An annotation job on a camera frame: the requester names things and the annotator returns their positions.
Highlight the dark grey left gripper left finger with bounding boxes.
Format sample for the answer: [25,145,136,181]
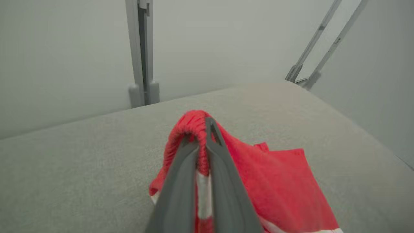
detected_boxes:
[145,134,200,233]

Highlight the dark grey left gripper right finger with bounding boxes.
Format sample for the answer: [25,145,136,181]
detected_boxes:
[205,116,264,233]

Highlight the red shorts with white trim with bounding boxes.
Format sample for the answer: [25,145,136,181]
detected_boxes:
[149,110,344,233]

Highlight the grey metal folding frame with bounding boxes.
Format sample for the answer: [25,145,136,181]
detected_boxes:
[285,0,369,91]

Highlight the grey partition post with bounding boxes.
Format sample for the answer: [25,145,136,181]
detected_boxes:
[125,0,160,109]

